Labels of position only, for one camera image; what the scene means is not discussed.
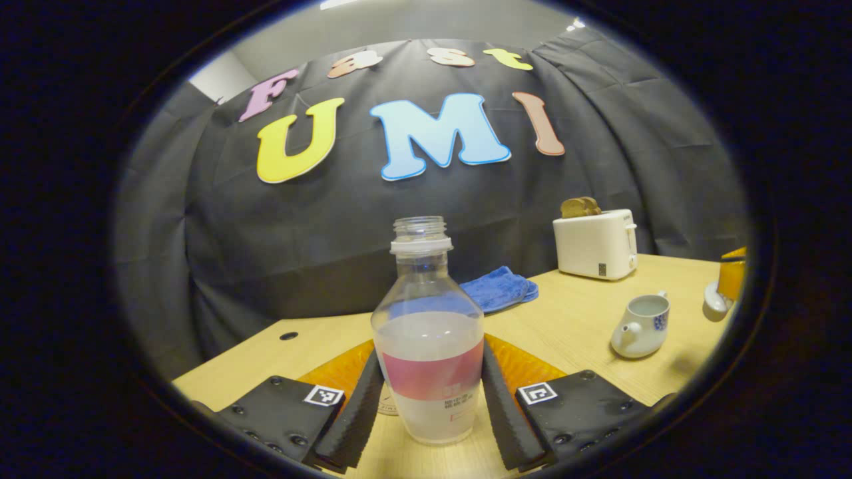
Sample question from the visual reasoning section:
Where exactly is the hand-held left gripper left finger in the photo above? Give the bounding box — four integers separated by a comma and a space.
216, 339, 385, 474

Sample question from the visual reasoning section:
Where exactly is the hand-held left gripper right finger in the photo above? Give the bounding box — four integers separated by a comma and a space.
481, 335, 656, 473

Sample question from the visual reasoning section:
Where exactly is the clear water bottle pink label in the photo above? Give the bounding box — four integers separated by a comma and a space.
371, 216, 485, 445

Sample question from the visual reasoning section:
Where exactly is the white blue-flowered teacup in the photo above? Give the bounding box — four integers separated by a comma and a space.
610, 291, 670, 360

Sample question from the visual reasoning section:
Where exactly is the blue folded towel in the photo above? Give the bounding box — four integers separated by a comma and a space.
459, 266, 538, 314

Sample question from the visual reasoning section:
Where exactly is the cream white toaster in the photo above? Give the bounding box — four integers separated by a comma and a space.
552, 209, 638, 281

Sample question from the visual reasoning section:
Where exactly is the black backdrop cloth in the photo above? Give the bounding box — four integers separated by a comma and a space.
113, 39, 753, 380

